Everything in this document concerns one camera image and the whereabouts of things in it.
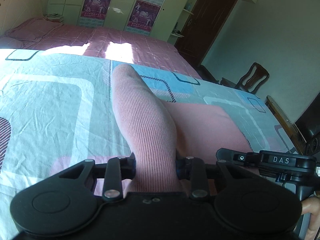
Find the white corner shelf unit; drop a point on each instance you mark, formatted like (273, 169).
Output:
(182, 20)

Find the dark brown wooden door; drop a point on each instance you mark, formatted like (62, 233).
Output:
(202, 28)

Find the stack of books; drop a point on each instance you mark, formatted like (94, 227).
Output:
(54, 18)

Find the dark wooden chair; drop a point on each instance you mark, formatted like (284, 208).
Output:
(256, 76)

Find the person's right hand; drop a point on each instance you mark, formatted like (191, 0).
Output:
(312, 206)

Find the patterned light blue bedsheet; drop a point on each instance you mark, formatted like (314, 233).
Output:
(56, 110)

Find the wooden bed footboard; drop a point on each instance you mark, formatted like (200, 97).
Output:
(291, 129)

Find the cream round headboard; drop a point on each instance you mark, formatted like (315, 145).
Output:
(15, 12)

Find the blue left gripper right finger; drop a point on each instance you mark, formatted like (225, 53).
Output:
(194, 170)

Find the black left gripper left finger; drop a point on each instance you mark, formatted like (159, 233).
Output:
(117, 170)

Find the lower right pink poster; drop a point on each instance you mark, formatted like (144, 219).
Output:
(142, 18)

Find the pink long-sleeve sweatshirt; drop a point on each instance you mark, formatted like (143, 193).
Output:
(157, 131)

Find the pink checked bed cover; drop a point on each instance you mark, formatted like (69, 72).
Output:
(103, 42)

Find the lower left pink poster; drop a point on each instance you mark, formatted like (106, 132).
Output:
(93, 13)

